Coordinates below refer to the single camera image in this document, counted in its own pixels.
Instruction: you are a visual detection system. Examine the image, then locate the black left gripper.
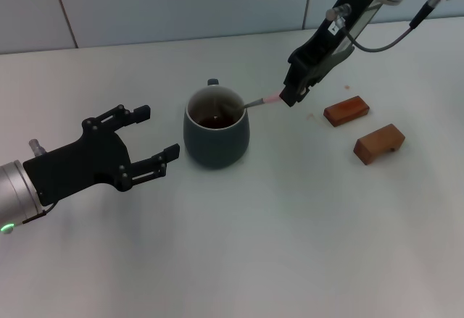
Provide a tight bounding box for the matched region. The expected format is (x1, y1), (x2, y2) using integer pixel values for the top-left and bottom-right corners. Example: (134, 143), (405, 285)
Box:
(22, 104), (181, 206)

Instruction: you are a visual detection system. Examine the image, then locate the notched brown wooden block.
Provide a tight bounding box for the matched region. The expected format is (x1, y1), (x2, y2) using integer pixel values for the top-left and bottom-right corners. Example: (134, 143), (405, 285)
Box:
(353, 122), (406, 167)

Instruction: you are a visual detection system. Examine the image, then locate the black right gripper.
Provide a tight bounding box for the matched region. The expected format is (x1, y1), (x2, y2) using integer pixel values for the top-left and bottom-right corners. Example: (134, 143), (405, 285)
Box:
(281, 0), (381, 108)

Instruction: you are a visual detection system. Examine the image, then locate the grey ceramic mug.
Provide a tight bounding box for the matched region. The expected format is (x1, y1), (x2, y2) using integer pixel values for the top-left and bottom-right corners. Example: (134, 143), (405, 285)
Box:
(182, 78), (251, 170)

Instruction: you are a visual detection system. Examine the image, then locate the pink handled metal spoon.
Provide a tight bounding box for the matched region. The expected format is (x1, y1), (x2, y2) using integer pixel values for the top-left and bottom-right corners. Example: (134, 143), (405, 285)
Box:
(217, 94), (283, 114)

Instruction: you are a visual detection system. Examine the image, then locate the flat brown wooden block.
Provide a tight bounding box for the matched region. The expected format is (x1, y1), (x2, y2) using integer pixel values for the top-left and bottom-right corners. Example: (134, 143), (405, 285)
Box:
(323, 95), (371, 128)

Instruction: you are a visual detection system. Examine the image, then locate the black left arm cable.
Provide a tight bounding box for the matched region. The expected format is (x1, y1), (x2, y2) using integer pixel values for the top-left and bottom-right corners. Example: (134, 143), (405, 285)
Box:
(21, 201), (57, 225)

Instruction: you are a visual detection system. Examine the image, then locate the dark brown tea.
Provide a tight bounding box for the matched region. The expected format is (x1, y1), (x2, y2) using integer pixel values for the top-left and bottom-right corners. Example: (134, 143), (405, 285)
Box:
(195, 114), (236, 130)

